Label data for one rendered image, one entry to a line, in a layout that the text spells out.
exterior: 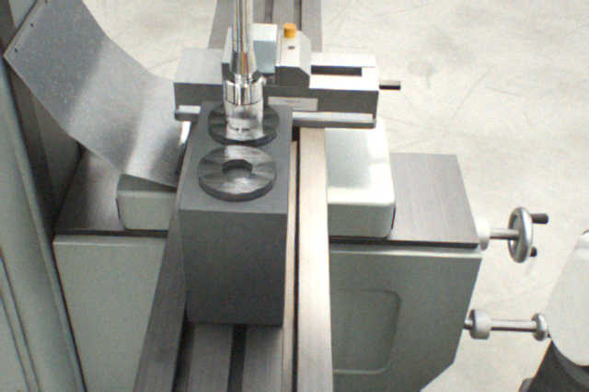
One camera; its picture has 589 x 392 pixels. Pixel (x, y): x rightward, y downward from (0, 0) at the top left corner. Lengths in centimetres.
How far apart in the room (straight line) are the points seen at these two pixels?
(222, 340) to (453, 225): 63
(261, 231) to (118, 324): 77
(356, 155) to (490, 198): 136
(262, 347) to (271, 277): 9
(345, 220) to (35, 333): 63
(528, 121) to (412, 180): 172
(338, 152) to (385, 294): 29
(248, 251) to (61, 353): 81
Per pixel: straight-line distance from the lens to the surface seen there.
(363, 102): 125
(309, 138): 123
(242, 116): 88
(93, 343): 160
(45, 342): 153
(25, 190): 131
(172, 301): 96
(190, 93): 126
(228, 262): 85
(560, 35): 390
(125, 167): 126
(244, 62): 86
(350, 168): 135
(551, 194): 280
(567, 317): 64
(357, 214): 130
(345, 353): 158
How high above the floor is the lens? 165
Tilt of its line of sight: 40 degrees down
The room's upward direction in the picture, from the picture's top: 3 degrees clockwise
